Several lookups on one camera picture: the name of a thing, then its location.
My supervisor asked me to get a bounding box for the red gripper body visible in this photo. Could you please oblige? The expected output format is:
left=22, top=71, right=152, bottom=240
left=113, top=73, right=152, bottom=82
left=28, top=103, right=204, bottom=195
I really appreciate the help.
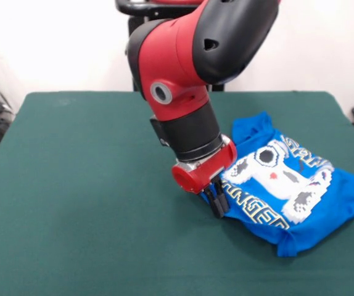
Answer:
left=171, top=134, right=238, bottom=195

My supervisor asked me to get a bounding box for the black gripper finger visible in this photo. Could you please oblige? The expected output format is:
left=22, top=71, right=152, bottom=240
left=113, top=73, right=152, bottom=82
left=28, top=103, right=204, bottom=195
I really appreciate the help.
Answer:
left=212, top=177, right=229, bottom=213
left=203, top=186, right=224, bottom=220

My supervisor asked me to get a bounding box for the blue game-controller print t-shirt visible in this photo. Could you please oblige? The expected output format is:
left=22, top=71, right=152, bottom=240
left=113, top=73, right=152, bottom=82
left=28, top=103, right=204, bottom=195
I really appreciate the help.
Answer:
left=200, top=111, right=354, bottom=258

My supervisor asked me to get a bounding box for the dark green table cloth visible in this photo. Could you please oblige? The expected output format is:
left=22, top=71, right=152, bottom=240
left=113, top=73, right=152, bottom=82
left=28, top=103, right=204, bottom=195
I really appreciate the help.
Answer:
left=0, top=91, right=354, bottom=296

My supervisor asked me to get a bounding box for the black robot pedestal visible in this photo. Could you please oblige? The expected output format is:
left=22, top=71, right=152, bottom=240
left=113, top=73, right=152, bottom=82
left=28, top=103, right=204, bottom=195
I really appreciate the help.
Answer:
left=114, top=0, right=227, bottom=92

